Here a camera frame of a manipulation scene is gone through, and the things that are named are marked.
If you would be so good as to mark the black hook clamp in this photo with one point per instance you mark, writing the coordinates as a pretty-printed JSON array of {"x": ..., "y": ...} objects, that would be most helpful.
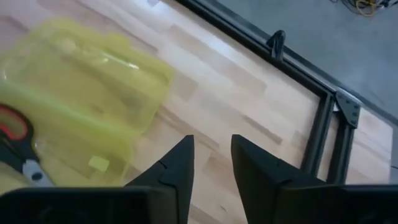
[{"x": 277, "y": 42}]

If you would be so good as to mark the black aluminium table frame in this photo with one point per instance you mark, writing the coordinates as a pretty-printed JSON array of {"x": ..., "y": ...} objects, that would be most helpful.
[{"x": 317, "y": 130}]

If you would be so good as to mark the black corner bracket with screws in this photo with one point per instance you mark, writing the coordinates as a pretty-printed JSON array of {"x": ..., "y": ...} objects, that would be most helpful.
[{"x": 349, "y": 107}]

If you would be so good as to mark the translucent yellow-green supply box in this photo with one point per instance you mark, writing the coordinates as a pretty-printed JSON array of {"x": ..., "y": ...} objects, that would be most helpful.
[{"x": 93, "y": 93}]

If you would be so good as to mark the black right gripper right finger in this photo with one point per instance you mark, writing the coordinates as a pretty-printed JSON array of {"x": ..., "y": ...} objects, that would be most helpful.
[{"x": 280, "y": 199}]

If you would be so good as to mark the black red-lined scissors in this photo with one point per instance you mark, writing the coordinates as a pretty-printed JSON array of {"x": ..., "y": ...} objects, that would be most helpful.
[{"x": 18, "y": 146}]

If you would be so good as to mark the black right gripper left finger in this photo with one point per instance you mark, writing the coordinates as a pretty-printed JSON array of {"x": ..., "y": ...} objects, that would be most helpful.
[{"x": 161, "y": 199}]

